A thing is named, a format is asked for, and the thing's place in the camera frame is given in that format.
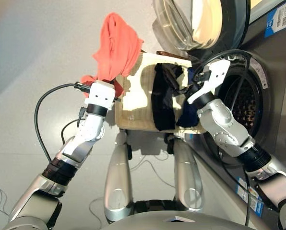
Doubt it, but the silver robot leg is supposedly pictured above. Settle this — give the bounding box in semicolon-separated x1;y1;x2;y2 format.
103;130;134;222
173;138;205;213

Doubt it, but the black cloth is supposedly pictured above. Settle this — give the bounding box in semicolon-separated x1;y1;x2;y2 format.
150;62;184;132

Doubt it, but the grey washing machine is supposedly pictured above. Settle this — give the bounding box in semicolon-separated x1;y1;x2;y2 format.
188;0;286;230

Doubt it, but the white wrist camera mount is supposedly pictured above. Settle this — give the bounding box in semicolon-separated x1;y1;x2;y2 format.
84;80;117;111
186;59;231;105

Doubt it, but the pale woven laundry basket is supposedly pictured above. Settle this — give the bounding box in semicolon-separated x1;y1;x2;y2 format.
115;52;207;134

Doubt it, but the navy blue cloth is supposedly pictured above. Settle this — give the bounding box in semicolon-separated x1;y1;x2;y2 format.
176;100;201;128

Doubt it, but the silver robot torso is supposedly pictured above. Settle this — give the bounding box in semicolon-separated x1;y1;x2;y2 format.
107;200;271;230

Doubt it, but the round washing machine door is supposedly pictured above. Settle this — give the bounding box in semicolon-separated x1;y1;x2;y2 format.
152;0;250;58

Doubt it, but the blue energy label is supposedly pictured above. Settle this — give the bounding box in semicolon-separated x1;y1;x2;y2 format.
264;0;286;39

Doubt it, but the blue and white product label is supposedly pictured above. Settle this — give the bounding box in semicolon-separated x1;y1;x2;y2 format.
235;177;265;218

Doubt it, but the orange-red cloth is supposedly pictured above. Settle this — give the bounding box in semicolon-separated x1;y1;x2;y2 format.
80;12;144;98

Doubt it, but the brown wooden basket stand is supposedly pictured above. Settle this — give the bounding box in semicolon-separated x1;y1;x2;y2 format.
156;50;189;58

